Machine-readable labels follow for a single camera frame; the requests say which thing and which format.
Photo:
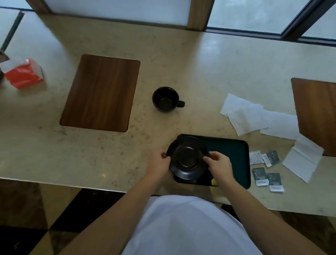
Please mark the person's left hand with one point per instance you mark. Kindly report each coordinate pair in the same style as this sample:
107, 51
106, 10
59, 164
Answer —
157, 165

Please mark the person's right hand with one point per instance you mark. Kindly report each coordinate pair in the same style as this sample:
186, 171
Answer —
221, 165

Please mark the person's right thumb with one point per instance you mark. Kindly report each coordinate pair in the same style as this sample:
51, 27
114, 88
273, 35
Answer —
209, 161

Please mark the person's left fingers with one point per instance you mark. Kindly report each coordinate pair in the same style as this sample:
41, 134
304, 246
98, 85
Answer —
164, 156

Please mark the black saucer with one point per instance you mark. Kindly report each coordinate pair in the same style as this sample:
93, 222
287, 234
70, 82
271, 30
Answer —
187, 158

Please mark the person's right forearm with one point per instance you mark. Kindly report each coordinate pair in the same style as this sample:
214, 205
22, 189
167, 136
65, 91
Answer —
265, 220

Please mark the person's left forearm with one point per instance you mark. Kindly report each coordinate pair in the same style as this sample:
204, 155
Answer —
110, 218

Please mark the yellow item under saucer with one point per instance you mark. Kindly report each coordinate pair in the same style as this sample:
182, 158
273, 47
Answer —
214, 181

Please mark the dark green tray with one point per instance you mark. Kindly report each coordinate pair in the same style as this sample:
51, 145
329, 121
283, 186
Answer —
231, 155

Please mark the white sachet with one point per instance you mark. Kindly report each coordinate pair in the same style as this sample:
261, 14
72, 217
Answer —
256, 157

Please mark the dark sachet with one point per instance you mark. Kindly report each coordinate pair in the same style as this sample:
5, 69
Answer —
271, 158
260, 176
275, 182

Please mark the black mug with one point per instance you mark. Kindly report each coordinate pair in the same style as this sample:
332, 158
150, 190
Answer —
166, 99

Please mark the white paper napkin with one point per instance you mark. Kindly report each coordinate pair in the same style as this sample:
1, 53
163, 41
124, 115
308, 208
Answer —
244, 115
282, 124
303, 159

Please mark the person's white shirt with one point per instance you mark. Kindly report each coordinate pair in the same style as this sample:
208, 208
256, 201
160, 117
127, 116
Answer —
187, 226

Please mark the brown wooden placemat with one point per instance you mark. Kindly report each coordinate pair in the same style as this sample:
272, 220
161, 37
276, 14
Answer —
316, 113
101, 92

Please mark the red tissue packet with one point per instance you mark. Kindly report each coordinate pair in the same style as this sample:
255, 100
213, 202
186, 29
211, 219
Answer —
23, 73

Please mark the wooden window post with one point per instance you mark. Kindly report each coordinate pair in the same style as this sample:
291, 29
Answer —
199, 14

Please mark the dark window frame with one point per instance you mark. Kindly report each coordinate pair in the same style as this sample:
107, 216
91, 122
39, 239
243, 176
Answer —
294, 29

